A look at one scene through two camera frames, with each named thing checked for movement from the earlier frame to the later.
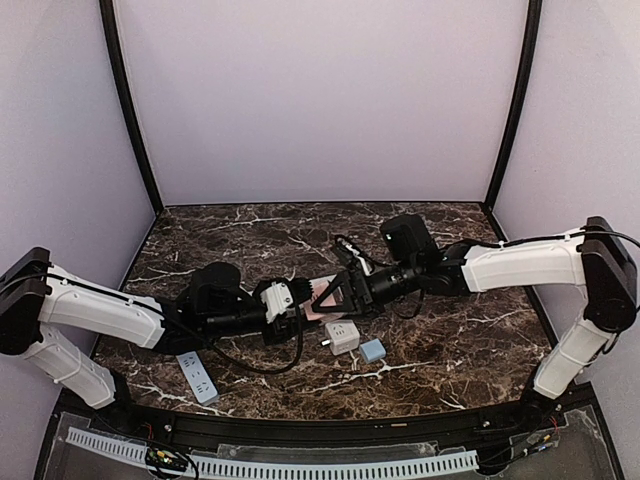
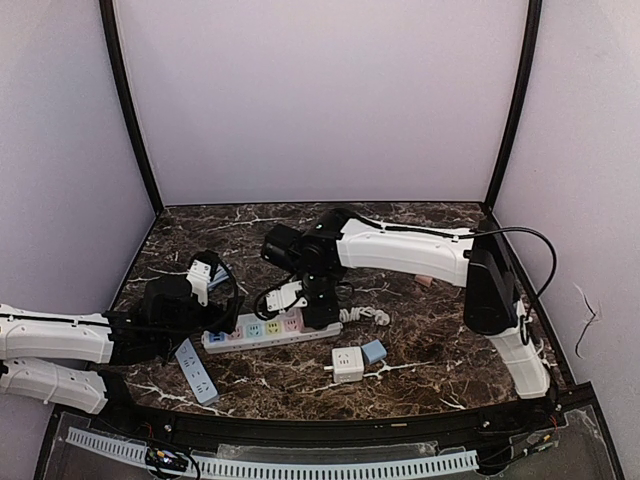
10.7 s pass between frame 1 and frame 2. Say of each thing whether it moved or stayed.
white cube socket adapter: moved
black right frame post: stayed
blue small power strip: stayed
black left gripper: moved
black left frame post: stayed
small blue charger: stayed
